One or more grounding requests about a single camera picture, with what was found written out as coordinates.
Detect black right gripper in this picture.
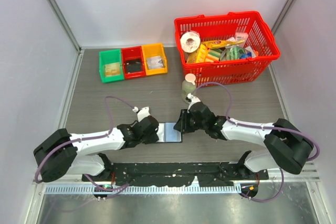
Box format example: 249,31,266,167
174,109,207,133

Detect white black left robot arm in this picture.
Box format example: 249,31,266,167
33,115,161,184

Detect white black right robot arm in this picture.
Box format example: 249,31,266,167
174,102,313,179

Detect black cards in red bin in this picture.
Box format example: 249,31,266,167
125,58,142,73

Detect white cards in yellow bin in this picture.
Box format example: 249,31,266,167
146,56,165,70

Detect gold cards in green bin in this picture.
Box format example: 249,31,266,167
104,62,121,77

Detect green liquid soap bottle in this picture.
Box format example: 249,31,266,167
181,73,196,103

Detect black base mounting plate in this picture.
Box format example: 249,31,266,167
91,162,269,187

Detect red plastic bin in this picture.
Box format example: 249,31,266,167
121,46,146,80

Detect green plastic bin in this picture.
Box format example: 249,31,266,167
99,49,124,83

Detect yellow green sponge pack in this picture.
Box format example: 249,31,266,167
195,44,223,63

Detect yellow plastic bin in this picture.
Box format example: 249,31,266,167
141,43,168,76

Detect white toilet paper roll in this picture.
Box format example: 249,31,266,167
180,31,201,54

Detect yellow snack bag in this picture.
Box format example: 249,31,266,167
203,40,245,49

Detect green packaged item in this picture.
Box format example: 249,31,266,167
220,46,245,61

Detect red shopping basket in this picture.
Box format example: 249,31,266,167
174,11,280,86

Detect white pink carton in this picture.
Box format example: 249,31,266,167
235,32,249,41

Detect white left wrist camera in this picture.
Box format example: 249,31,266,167
132,106,150,121

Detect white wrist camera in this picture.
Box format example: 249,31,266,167
132,106,150,121
185,93,201,110

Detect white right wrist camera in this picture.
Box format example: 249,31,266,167
185,93,201,110

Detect white slotted cable duct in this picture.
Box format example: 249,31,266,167
45,184,241,195

